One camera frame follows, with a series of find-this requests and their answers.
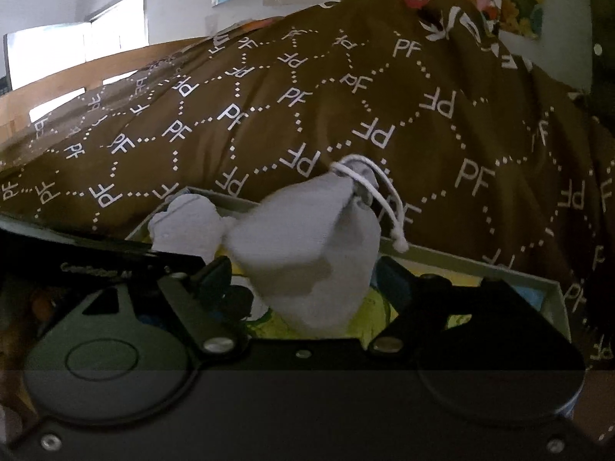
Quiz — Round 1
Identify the grey drawstring pouch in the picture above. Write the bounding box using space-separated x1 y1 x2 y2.
223 154 410 338

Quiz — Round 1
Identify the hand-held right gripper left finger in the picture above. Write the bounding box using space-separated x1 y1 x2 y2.
158 255 251 353

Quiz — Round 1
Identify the white soft packet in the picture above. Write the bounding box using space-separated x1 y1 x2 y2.
148 194 236 265

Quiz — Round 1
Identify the brown printed blanket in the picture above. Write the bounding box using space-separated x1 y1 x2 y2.
0 0 615 370

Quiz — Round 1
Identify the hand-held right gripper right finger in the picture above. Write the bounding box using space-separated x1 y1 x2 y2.
367 255 534 352

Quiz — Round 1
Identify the wooden bed frame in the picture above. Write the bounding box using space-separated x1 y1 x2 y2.
0 36 217 154

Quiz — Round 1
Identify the green yellow wall poster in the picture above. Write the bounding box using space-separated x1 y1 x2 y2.
495 0 546 39

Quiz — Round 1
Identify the shallow box with colourful lining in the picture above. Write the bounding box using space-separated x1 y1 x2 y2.
126 185 575 347

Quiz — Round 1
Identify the bright window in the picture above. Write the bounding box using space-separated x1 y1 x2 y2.
5 0 147 53

